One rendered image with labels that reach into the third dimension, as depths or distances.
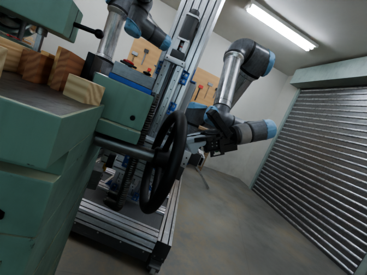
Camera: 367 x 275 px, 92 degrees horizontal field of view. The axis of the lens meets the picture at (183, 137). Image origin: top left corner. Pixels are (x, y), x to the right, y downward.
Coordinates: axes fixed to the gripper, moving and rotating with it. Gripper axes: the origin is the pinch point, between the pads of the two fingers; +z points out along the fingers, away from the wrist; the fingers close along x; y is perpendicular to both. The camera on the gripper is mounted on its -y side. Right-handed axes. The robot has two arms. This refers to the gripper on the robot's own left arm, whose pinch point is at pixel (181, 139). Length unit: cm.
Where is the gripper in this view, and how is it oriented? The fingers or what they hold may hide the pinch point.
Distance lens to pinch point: 59.6
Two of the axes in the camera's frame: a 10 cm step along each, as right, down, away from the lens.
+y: 1.1, 9.6, 2.7
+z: -9.6, 1.7, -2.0
